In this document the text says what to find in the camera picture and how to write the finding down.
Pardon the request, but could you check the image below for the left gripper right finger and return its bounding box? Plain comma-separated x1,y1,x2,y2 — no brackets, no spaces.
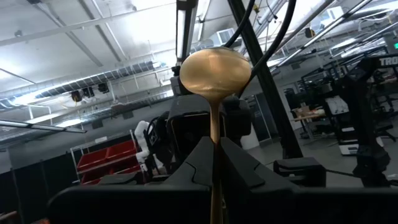
220,136,398,224

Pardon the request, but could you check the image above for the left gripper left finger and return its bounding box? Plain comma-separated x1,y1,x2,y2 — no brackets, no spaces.
47,136,216,224

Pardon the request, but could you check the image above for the gold spoon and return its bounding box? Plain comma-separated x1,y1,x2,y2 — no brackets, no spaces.
179,46,252,224

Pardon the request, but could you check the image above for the red storage bin rack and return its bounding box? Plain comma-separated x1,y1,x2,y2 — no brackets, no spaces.
70,139,144,187

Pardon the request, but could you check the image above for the wooden side table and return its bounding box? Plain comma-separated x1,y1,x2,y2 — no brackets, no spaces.
292,105,326,141

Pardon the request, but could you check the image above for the white machine part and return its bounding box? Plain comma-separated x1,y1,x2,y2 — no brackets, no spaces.
134,120,165,170

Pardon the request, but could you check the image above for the black partition panel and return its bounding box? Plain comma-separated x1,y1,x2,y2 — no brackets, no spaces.
0,151,76,224

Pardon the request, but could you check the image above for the rig LED light bar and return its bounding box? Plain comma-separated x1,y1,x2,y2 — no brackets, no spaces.
175,0,199,65

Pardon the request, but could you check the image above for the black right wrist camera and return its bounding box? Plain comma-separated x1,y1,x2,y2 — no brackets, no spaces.
167,95,218,163

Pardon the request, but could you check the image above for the black Trossen station frame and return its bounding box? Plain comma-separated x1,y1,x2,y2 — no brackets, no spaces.
340,52,398,188

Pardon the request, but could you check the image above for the thick black rig cable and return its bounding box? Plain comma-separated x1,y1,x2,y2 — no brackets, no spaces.
223,0,256,49
238,0,297,96

